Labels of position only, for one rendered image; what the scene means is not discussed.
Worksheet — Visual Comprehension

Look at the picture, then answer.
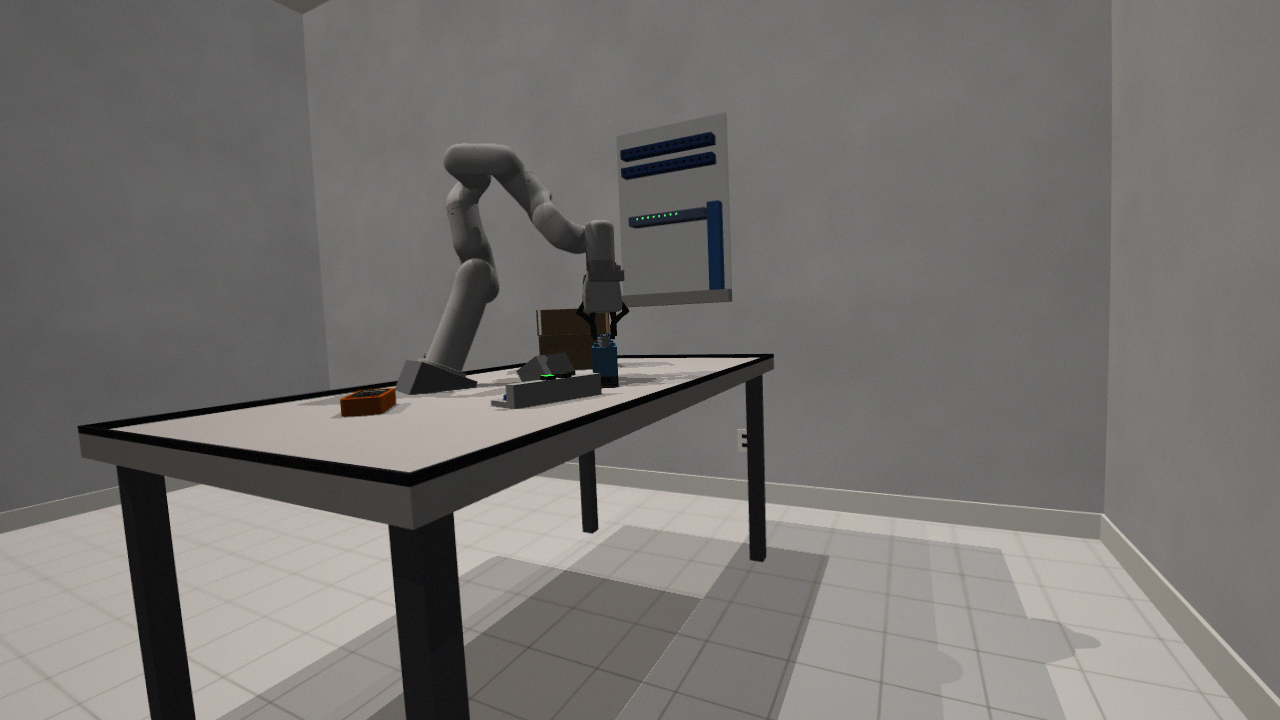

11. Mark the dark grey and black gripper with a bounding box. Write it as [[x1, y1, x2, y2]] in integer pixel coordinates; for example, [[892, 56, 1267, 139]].
[[576, 275, 628, 340]]

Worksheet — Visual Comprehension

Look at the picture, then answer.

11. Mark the orange digital multimeter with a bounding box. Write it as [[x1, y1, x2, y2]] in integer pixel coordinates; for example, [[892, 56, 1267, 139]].
[[340, 388, 396, 416]]

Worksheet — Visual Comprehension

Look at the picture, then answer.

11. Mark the black table edge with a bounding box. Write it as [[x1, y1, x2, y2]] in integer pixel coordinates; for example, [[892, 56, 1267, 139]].
[[78, 354, 774, 487]]

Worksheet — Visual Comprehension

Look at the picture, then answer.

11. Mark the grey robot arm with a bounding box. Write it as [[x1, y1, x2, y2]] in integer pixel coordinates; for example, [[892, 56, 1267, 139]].
[[419, 143, 625, 377]]

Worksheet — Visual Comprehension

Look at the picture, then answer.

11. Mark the dark grey button housing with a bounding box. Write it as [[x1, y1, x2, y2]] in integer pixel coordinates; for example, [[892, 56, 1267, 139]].
[[517, 352, 575, 382]]

